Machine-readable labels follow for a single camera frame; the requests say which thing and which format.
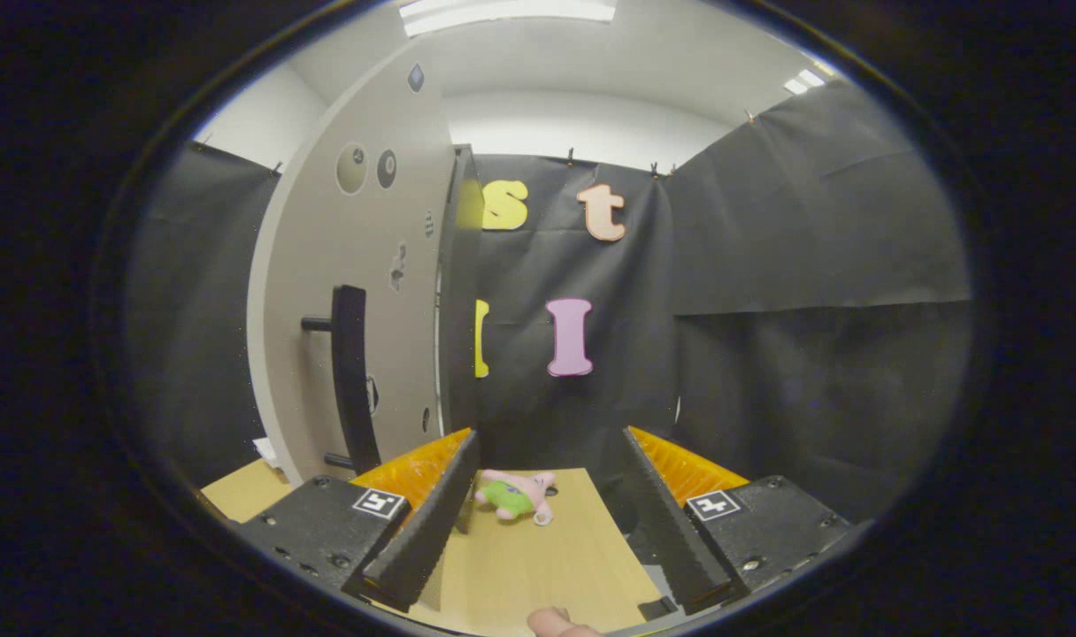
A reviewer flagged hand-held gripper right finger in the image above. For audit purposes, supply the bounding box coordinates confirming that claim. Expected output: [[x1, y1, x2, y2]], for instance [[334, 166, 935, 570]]
[[622, 426, 857, 618]]

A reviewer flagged black backdrop cloth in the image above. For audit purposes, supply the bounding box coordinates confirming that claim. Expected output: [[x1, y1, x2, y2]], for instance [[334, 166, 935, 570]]
[[127, 78, 972, 523]]

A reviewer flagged pink and green plush toy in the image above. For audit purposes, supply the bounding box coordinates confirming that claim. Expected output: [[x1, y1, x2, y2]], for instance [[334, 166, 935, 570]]
[[474, 469, 558, 527]]

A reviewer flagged light grey shoe cabinet door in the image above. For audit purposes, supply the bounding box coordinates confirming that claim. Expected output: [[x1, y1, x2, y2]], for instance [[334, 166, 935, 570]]
[[247, 40, 457, 486]]

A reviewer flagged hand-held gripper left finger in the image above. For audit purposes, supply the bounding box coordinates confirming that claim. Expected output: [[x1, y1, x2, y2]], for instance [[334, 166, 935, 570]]
[[228, 428, 481, 613]]

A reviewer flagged grey shoe cabinet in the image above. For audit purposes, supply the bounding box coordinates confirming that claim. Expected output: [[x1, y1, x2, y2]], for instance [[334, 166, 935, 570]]
[[438, 144, 484, 439]]

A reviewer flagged black door handle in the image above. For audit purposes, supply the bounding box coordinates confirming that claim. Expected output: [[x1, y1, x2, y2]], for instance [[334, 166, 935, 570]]
[[302, 285, 382, 475]]

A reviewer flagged long ceiling light panel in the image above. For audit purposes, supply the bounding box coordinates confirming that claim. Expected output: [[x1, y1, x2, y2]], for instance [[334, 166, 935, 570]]
[[399, 0, 619, 38]]

